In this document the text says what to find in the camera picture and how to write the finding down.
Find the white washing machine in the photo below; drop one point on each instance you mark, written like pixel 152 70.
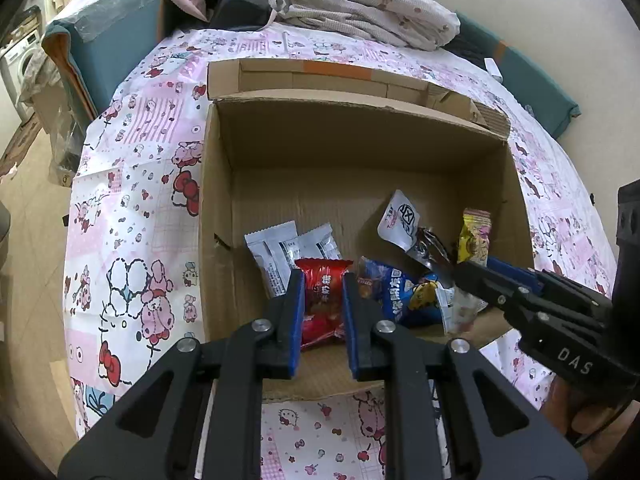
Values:
pixel 17 70

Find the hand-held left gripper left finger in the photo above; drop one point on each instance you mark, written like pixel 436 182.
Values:
pixel 297 320

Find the white and dark snack packet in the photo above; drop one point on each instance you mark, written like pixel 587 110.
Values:
pixel 400 217

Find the teal chair with plastic cover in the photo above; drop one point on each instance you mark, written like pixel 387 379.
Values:
pixel 110 45

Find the person's right hand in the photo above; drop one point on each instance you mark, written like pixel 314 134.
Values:
pixel 570 410

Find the small white plug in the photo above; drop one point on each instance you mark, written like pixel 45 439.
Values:
pixel 492 67

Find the brown cardboard box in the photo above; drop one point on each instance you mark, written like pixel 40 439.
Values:
pixel 350 170

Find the pale translucent snack packet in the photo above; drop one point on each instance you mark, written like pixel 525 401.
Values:
pixel 460 310

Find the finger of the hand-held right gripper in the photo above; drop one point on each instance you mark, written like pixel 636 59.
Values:
pixel 520 271
pixel 495 292

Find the dark bag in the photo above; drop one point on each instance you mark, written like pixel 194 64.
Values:
pixel 240 2

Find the yellow snack packet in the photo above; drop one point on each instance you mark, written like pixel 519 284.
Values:
pixel 472 240

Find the clear plastic bag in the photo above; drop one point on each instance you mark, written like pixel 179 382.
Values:
pixel 67 145

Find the teal mattress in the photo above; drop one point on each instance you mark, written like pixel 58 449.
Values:
pixel 530 80

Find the pink cartoon printed bedsheet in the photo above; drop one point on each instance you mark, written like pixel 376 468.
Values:
pixel 140 185

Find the crumpled floral quilt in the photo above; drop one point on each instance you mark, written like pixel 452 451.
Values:
pixel 360 0

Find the silver red snack packet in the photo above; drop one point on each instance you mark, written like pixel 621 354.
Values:
pixel 270 260
pixel 320 242

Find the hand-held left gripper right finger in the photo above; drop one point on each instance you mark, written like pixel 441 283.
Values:
pixel 348 325

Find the blue snack packet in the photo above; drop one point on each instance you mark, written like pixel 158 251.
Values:
pixel 400 295

